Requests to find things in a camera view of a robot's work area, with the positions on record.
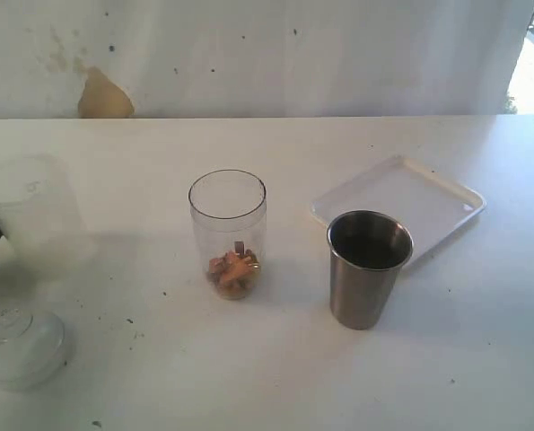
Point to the translucent white plastic cup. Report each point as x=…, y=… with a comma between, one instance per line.
x=40, y=216

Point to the stainless steel cup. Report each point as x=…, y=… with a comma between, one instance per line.
x=367, y=251

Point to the clear dome lid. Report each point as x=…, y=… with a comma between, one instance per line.
x=33, y=346

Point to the clear plastic cup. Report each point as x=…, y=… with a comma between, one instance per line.
x=226, y=206

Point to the brown wooden cubes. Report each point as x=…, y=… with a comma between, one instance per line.
x=229, y=275

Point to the white square plastic tray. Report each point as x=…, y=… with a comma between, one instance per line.
x=428, y=204

